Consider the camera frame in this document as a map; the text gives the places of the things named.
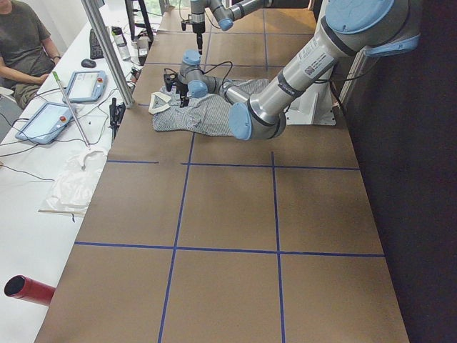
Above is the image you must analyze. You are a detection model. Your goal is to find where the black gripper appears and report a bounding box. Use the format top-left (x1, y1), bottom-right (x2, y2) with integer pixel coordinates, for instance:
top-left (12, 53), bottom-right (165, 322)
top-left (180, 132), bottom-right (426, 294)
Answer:
top-left (191, 21), bottom-right (205, 54)
top-left (176, 83), bottom-right (189, 107)

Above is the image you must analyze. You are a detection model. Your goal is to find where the blue white striped polo shirt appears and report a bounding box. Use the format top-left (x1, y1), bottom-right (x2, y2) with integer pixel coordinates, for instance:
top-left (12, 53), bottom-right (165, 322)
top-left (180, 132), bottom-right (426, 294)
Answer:
top-left (148, 77), bottom-right (270, 137)

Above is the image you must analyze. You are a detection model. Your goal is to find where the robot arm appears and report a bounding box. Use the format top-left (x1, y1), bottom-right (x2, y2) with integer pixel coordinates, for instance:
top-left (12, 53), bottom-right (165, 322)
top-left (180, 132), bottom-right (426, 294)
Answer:
top-left (181, 0), bottom-right (323, 55)
top-left (165, 0), bottom-right (423, 140)

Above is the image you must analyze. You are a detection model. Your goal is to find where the black clamp tool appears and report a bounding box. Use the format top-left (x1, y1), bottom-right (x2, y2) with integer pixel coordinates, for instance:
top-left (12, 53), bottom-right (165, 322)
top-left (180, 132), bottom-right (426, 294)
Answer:
top-left (109, 97), bottom-right (126, 144)

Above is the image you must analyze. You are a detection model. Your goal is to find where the clear water bottle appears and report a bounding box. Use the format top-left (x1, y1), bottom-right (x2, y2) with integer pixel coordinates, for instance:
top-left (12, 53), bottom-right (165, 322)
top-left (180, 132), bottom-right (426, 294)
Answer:
top-left (111, 26), bottom-right (131, 61)

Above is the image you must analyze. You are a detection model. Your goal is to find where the upper blue teach pendant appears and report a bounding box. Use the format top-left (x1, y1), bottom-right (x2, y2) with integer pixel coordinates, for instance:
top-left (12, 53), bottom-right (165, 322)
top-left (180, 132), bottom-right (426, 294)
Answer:
top-left (66, 71), bottom-right (107, 104)

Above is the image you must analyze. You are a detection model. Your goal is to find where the blue teach pendant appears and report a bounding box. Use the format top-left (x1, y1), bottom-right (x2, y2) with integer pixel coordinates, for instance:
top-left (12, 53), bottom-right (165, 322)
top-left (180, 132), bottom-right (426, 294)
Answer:
top-left (15, 102), bottom-right (73, 144)
top-left (66, 71), bottom-right (107, 104)

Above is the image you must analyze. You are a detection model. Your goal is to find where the black keyboard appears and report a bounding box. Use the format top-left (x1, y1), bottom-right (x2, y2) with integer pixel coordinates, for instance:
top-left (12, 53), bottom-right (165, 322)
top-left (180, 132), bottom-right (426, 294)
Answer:
top-left (89, 29), bottom-right (104, 60)

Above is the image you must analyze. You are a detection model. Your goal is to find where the black computer mouse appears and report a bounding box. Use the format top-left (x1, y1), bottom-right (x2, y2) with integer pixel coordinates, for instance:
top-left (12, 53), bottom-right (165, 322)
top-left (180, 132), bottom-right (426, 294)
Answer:
top-left (81, 59), bottom-right (96, 69)

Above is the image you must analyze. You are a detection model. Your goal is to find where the metal rod with green tip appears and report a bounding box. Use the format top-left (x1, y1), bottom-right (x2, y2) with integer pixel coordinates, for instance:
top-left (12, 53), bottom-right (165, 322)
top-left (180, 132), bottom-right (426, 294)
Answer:
top-left (52, 71), bottom-right (90, 150)

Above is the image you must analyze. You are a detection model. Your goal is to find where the lower blue teach pendant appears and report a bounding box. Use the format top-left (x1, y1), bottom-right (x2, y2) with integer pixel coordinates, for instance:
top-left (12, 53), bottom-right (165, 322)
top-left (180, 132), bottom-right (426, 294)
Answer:
top-left (15, 102), bottom-right (73, 144)

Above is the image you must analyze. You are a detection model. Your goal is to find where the clear plastic bag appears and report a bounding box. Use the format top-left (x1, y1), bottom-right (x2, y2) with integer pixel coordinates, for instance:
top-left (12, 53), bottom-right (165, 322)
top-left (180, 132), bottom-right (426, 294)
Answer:
top-left (39, 149), bottom-right (107, 217)

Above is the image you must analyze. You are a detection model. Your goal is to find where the seated person in grey shirt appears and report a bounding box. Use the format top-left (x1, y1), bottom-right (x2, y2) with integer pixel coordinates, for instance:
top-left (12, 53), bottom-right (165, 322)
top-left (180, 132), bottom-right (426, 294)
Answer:
top-left (1, 0), bottom-right (61, 109)

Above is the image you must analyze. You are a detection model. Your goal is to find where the red cylinder tube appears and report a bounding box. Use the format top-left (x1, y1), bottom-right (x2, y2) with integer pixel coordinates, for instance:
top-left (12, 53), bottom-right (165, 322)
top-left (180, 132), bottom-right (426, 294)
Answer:
top-left (4, 275), bottom-right (55, 306)

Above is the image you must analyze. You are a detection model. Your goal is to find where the aluminium frame post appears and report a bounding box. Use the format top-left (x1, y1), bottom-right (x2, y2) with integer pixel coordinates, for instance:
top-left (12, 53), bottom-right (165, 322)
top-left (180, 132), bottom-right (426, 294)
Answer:
top-left (81, 0), bottom-right (134, 109)

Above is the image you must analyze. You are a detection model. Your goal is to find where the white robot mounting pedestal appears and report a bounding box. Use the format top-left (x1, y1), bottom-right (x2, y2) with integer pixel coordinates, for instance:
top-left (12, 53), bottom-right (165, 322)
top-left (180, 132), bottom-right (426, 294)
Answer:
top-left (286, 83), bottom-right (336, 126)

